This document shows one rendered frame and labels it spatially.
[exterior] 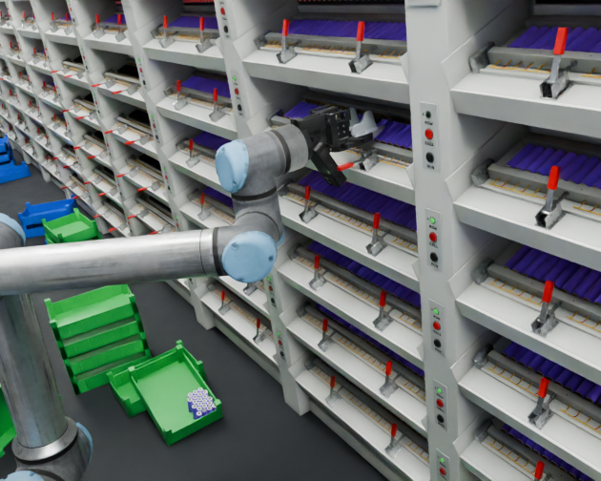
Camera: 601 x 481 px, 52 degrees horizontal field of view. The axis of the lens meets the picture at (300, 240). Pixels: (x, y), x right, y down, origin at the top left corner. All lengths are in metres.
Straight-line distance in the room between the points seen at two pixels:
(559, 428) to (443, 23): 0.73
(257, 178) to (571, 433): 0.72
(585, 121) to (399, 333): 0.72
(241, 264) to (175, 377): 1.26
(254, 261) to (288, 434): 1.08
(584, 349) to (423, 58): 0.54
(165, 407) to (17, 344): 0.86
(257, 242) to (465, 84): 0.43
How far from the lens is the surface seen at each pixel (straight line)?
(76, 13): 2.92
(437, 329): 1.29
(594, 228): 1.01
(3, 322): 1.45
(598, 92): 0.95
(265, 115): 1.67
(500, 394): 1.30
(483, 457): 1.46
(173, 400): 2.24
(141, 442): 2.20
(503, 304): 1.19
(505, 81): 1.04
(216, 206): 2.23
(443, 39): 1.06
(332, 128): 1.26
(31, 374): 1.53
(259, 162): 1.16
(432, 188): 1.15
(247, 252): 1.07
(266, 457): 2.01
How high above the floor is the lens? 1.39
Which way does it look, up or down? 25 degrees down
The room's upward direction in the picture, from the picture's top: 8 degrees counter-clockwise
